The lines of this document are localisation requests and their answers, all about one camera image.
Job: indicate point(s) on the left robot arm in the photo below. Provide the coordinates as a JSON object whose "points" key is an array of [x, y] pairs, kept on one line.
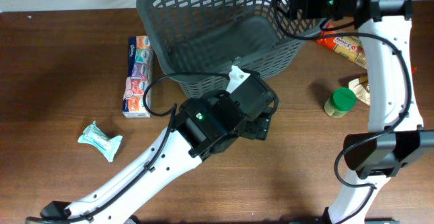
{"points": [[197, 129]]}

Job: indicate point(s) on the grey plastic shopping basket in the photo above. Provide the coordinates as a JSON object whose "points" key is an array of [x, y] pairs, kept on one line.
{"points": [[198, 41]]}

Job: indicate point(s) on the crumpled beige snack bag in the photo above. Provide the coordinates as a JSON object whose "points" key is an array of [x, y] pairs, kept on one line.
{"points": [[360, 87]]}

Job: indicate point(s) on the green lid Knorr jar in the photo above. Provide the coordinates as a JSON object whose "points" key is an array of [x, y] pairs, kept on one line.
{"points": [[340, 102]]}

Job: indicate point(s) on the teal tissue packet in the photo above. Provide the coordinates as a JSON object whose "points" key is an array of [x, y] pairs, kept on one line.
{"points": [[92, 135]]}

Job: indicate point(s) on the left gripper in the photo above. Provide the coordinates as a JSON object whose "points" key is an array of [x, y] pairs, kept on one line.
{"points": [[259, 129]]}

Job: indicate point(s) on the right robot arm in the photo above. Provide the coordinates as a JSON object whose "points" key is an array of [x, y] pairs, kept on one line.
{"points": [[396, 137]]}

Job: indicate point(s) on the spaghetti pasta package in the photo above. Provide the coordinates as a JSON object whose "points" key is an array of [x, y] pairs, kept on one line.
{"points": [[349, 47]]}

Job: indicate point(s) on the Kleenex tissue multipack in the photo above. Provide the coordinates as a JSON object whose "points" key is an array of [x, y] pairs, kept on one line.
{"points": [[139, 76]]}

